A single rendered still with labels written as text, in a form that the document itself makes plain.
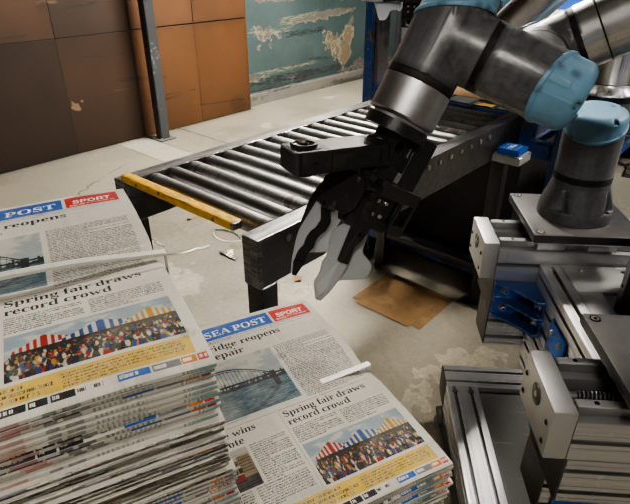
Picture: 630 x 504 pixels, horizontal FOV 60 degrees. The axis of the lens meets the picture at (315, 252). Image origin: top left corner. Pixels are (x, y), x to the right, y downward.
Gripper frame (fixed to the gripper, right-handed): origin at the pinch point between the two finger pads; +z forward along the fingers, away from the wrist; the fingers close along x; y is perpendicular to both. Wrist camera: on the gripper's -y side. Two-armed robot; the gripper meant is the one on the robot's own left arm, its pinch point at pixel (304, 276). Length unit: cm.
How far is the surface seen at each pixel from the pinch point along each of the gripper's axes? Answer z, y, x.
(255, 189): 6, 30, 73
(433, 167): -19, 79, 70
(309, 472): 17.3, 3.2, -12.2
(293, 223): 6, 29, 50
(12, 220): 8.2, -27.6, 15.9
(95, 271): 5.4, -21.8, 1.0
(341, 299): 47, 118, 121
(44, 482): 13.4, -25.3, -17.3
